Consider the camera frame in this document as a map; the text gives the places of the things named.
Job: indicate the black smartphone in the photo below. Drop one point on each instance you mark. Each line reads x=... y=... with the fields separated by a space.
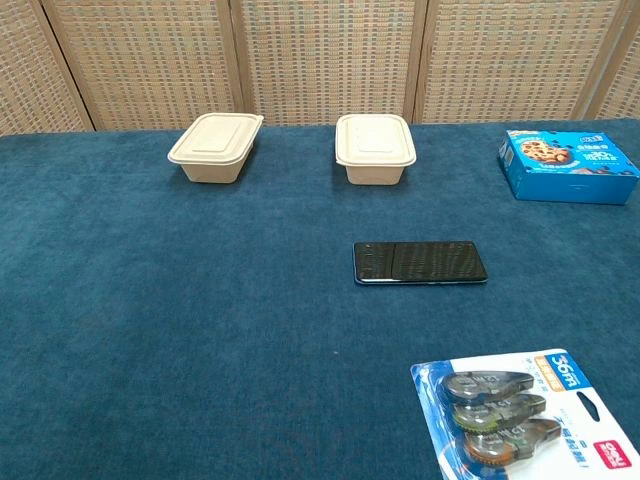
x=420 y=262

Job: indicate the beige lidded food container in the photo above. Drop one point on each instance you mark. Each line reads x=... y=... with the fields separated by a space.
x=374 y=146
x=214 y=146

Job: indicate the woven folding screen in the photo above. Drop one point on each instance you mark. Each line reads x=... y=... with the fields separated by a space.
x=320 y=60

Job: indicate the blue cookie box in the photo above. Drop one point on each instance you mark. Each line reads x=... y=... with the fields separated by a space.
x=567 y=165

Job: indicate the correction tape blister pack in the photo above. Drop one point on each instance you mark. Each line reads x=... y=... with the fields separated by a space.
x=520 y=420

